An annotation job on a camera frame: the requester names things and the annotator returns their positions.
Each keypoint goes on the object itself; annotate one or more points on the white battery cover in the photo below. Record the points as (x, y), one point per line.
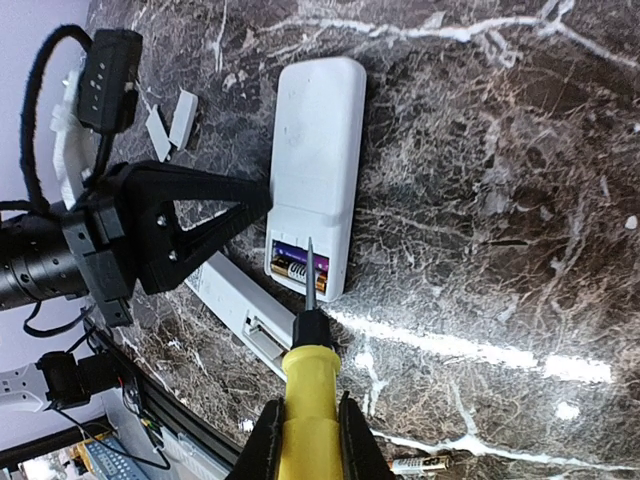
(158, 135)

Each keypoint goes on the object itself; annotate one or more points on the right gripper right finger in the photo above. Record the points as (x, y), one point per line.
(362, 458)

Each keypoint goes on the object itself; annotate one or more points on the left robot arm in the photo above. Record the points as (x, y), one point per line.
(36, 262)

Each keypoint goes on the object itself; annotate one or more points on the white slotted cable duct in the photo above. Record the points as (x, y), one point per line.
(191, 458)

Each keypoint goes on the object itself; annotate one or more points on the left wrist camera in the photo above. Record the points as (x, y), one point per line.
(99, 102)

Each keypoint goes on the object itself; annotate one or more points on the gold ultra AAA battery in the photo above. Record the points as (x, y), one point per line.
(296, 271)

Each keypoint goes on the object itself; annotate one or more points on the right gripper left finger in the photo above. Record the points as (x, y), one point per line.
(260, 457)

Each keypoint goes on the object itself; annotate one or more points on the black front rail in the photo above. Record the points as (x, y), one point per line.
(154, 399)

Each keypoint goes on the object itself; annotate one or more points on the perforated metal bracket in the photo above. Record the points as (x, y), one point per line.
(109, 463)

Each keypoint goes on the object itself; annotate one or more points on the purple AAA battery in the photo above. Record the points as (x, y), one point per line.
(300, 255)

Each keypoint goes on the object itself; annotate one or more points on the white slim remote control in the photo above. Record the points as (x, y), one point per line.
(261, 323)

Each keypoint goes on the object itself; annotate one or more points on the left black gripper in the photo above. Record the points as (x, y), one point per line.
(166, 254)

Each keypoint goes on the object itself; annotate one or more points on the yellow handled screwdriver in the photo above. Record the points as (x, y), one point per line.
(311, 438)

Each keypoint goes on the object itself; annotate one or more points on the grey remote battery cover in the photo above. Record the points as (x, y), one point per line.
(183, 119)

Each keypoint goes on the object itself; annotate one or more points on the grey remote control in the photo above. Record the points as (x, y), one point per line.
(314, 164)

